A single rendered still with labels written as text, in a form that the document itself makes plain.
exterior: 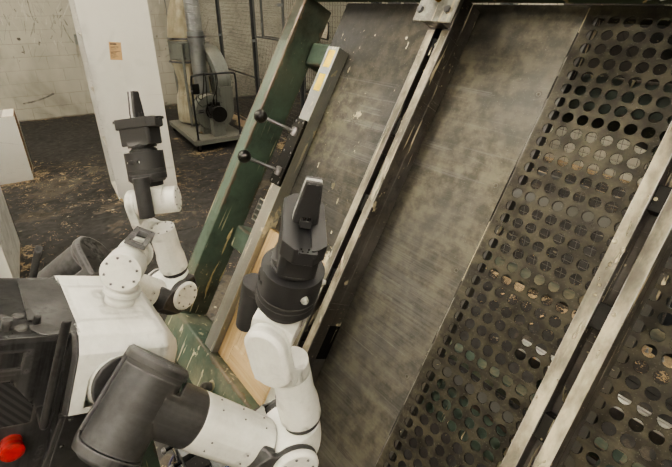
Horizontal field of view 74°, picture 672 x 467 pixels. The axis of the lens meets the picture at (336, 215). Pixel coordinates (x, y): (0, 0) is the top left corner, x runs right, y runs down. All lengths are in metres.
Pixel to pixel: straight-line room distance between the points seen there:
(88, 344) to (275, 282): 0.34
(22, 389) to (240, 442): 0.33
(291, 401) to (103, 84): 4.20
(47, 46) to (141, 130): 7.98
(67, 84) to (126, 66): 4.48
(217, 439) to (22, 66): 8.58
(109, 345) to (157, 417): 0.15
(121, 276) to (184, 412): 0.25
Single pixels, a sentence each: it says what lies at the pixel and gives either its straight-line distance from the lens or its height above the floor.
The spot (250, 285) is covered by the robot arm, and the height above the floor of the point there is 1.47.
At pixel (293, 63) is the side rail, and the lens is 1.52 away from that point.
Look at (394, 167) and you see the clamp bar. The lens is 1.00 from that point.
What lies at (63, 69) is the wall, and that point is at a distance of 9.13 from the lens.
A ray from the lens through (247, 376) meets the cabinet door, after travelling 1.31.
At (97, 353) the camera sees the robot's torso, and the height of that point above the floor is 1.35.
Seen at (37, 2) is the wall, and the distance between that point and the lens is 9.06.
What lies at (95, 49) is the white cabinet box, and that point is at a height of 1.44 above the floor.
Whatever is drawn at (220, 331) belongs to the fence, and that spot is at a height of 0.96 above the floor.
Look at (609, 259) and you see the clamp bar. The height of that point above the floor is 1.50.
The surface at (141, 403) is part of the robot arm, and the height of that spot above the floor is 1.34.
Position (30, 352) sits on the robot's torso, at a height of 1.37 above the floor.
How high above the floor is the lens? 1.84
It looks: 26 degrees down
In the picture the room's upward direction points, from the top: straight up
